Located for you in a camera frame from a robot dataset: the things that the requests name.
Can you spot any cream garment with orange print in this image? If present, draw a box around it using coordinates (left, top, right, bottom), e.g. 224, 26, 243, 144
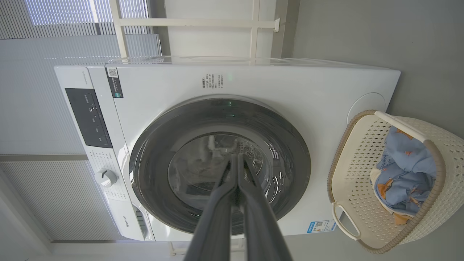
370, 169, 415, 226

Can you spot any blue garment with orange print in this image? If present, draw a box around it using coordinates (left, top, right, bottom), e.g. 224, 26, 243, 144
373, 126, 438, 218

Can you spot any white detergent drawer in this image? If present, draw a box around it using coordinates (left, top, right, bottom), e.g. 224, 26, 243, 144
107, 199, 156, 242

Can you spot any white front-load washing machine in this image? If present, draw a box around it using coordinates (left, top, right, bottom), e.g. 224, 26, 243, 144
54, 55, 401, 243

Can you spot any cream perforated laundry basket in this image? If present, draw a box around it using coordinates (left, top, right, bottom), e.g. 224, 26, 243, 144
327, 110, 464, 254

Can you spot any black washing machine control panel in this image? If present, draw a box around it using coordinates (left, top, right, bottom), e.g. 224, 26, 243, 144
65, 88, 113, 149

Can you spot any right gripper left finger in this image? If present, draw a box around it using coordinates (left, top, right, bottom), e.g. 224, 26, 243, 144
183, 154, 238, 261

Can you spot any white metal frame rack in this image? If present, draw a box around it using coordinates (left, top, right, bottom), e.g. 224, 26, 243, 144
109, 0, 280, 66

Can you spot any dark round glass washer door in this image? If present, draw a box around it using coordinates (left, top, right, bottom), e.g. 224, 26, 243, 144
129, 95, 311, 235

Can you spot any black QR code sticker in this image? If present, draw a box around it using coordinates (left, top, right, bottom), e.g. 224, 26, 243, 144
105, 67, 124, 99

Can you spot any blue energy label sticker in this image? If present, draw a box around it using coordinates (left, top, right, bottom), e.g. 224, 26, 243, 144
307, 219, 337, 233

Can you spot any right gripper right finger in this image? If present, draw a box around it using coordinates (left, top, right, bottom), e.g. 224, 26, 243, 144
237, 154, 293, 261

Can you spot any white washing machine dial knob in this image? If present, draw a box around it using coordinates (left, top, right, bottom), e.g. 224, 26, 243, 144
95, 168, 118, 188

